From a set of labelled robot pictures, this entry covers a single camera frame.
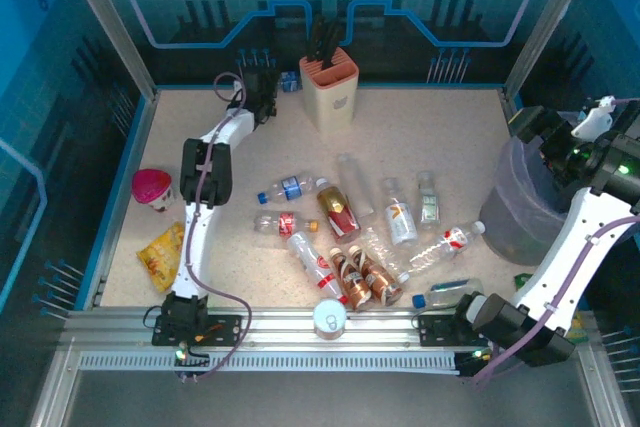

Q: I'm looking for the blue label plastic bottle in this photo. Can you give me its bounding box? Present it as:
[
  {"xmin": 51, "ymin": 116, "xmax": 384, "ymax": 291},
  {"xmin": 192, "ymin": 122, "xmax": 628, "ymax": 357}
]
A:
[{"xmin": 257, "ymin": 174, "xmax": 329, "ymax": 206}]

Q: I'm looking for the green label clear bottle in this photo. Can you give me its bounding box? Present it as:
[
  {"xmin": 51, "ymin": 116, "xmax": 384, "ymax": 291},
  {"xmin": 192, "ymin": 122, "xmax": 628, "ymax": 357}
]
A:
[{"xmin": 417, "ymin": 170, "xmax": 444, "ymax": 231}]

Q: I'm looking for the red label orange cap bottle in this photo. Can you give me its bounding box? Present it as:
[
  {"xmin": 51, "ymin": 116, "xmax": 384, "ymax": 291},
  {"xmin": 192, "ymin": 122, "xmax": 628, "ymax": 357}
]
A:
[{"xmin": 253, "ymin": 211, "xmax": 320, "ymax": 238}]

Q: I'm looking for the frosted clear tall bottle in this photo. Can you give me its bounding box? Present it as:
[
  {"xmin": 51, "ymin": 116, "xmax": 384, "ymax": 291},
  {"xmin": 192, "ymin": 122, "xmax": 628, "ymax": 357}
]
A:
[{"xmin": 335, "ymin": 152, "xmax": 376, "ymax": 221}]

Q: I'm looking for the gold red label bottle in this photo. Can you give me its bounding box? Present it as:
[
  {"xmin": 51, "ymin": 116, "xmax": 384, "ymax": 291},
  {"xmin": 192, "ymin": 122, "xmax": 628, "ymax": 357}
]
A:
[{"xmin": 315, "ymin": 177, "xmax": 362, "ymax": 244}]

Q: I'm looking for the red white label water bottle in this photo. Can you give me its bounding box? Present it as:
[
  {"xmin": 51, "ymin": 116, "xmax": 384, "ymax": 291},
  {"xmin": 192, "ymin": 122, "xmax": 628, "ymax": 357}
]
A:
[{"xmin": 407, "ymin": 220, "xmax": 487, "ymax": 273}]

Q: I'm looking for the white label orange arrow bottle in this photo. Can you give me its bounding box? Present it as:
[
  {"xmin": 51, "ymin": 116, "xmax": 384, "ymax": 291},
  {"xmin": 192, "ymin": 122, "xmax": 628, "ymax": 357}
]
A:
[{"xmin": 382, "ymin": 176, "xmax": 419, "ymax": 247}]

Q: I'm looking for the blue cap clear bottle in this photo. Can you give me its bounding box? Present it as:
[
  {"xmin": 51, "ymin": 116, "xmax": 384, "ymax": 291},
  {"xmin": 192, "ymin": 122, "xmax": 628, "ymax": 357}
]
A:
[{"xmin": 412, "ymin": 277, "xmax": 485, "ymax": 309}]

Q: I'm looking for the clear plastic bottle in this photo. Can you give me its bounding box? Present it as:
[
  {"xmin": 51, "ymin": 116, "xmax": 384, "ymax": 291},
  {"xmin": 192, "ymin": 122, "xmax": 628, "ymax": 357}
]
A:
[{"xmin": 360, "ymin": 226, "xmax": 411, "ymax": 284}]

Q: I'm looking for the brown coffee drink bottle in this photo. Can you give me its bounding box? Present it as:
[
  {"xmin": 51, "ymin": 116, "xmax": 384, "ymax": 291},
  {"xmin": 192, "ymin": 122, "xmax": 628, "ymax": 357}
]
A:
[
  {"xmin": 328, "ymin": 246, "xmax": 371, "ymax": 312},
  {"xmin": 348, "ymin": 244, "xmax": 404, "ymax": 308}
]

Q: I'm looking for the translucent grey plastic bin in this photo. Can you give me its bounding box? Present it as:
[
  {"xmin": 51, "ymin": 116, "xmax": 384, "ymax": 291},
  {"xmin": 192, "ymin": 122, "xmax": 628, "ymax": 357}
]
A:
[{"xmin": 479, "ymin": 139, "xmax": 640, "ymax": 267}]

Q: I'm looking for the cream pink knife block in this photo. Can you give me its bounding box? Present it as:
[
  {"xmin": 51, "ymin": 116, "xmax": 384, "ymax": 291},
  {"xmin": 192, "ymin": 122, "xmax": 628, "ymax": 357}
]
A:
[{"xmin": 298, "ymin": 45, "xmax": 360, "ymax": 132}]

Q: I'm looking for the pink lid paper cup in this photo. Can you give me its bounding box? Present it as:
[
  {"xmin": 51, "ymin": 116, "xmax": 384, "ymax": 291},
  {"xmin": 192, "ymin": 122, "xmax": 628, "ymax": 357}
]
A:
[{"xmin": 132, "ymin": 169, "xmax": 175, "ymax": 213}]

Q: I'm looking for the yellow green packet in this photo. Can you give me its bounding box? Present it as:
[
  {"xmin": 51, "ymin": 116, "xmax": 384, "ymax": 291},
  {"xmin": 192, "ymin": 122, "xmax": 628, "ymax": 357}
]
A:
[{"xmin": 567, "ymin": 314, "xmax": 591, "ymax": 346}]

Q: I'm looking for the yellow snack bag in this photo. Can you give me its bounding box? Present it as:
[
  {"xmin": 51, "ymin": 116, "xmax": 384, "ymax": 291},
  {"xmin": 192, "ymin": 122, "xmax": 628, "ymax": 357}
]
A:
[{"xmin": 137, "ymin": 221, "xmax": 186, "ymax": 294}]

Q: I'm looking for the silver pull tab can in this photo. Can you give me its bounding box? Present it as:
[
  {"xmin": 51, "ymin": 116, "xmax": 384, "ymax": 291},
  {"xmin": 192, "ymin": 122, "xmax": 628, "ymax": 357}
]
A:
[{"xmin": 313, "ymin": 298, "xmax": 349, "ymax": 342}]

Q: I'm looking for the black handle knife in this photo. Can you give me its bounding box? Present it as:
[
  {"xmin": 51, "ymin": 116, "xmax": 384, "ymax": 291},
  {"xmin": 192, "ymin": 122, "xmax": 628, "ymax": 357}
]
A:
[
  {"xmin": 319, "ymin": 20, "xmax": 346, "ymax": 71},
  {"xmin": 305, "ymin": 14, "xmax": 329, "ymax": 62}
]

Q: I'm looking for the aluminium frame post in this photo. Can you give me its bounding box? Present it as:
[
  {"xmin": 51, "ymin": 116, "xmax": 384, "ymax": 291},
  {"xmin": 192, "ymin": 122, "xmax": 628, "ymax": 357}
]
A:
[
  {"xmin": 501, "ymin": 0, "xmax": 604, "ymax": 101},
  {"xmin": 55, "ymin": 0, "xmax": 160, "ymax": 101}
]

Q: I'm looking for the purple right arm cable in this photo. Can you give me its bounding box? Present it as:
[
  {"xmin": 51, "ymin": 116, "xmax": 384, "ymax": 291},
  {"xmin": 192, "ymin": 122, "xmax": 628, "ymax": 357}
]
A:
[{"xmin": 472, "ymin": 96, "xmax": 640, "ymax": 391}]

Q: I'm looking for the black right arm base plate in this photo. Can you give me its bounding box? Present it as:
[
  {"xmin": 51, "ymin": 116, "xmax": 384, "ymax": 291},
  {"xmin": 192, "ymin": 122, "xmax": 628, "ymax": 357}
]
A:
[{"xmin": 417, "ymin": 311, "xmax": 476, "ymax": 348}]

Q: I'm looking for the aluminium front rail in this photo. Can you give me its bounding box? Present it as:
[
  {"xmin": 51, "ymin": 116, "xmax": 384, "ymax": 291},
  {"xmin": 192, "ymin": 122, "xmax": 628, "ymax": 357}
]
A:
[{"xmin": 62, "ymin": 307, "xmax": 596, "ymax": 351}]

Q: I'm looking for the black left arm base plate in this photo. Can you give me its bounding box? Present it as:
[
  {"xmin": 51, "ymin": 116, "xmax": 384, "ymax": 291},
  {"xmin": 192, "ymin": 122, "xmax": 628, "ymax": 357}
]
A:
[{"xmin": 151, "ymin": 314, "xmax": 242, "ymax": 348}]

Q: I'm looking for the white slotted cable duct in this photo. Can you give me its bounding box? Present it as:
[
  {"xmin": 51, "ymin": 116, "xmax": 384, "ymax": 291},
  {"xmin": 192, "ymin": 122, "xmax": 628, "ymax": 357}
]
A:
[{"xmin": 78, "ymin": 350, "xmax": 464, "ymax": 374}]

